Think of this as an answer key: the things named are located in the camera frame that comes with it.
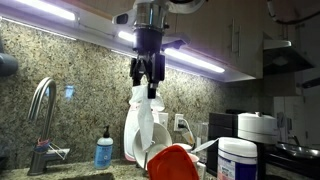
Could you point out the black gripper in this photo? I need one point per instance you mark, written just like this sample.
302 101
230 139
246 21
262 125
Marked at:
149 61

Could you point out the white wet wipe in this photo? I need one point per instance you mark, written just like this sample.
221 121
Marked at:
145 117

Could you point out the white Lysol wipes canister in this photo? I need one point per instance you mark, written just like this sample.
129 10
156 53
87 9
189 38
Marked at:
237 159

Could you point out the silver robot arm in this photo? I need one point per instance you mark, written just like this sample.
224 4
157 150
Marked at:
170 6

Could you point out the white cutting board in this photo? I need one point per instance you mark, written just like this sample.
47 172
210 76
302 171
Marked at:
130 129

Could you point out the white outlet with plug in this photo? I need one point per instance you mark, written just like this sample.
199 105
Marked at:
178 122

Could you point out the white bowl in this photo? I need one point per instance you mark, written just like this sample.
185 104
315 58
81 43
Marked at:
161 139

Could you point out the clear water tank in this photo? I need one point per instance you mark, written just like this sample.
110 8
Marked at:
202 133

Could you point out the white mug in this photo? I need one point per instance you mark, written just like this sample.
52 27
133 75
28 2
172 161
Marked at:
186 147

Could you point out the blue label soap dispenser bottle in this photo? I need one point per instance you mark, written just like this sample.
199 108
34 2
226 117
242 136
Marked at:
104 148

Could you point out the red plastic lid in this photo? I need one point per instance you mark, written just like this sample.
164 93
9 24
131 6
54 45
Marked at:
172 163

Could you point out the pink inside mug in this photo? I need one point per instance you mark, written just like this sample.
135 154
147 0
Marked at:
200 167

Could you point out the curved steel kitchen faucet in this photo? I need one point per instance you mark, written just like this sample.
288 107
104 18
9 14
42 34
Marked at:
44 149

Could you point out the grey and black coffee machine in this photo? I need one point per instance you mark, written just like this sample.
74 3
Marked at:
255 127

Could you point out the black range hood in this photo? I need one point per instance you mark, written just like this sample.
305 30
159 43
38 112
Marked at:
281 56

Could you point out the metal frying pan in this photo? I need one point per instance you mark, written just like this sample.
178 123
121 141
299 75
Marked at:
298 151

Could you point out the white wall outlet plate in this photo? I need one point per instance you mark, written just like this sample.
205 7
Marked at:
163 119

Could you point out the wire dish rack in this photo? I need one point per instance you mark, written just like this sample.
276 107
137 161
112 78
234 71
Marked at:
145 172

